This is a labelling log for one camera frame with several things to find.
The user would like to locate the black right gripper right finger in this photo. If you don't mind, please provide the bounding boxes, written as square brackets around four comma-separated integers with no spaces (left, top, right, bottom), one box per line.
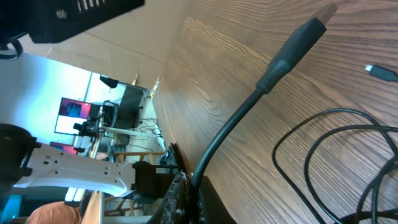
[198,176,236,224]

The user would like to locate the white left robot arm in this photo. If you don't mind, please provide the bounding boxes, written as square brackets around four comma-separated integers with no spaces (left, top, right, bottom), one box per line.
[1,0,175,199]

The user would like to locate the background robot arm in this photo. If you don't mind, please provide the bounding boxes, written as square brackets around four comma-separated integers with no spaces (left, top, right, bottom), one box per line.
[73,100,161,140]

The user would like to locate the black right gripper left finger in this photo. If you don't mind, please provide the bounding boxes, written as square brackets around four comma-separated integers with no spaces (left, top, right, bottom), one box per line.
[146,172,190,224]

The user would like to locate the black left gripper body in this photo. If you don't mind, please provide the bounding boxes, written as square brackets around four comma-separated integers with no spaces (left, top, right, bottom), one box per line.
[1,0,145,44]

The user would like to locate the computer monitor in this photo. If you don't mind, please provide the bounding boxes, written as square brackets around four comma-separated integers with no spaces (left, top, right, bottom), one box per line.
[54,98,92,135]

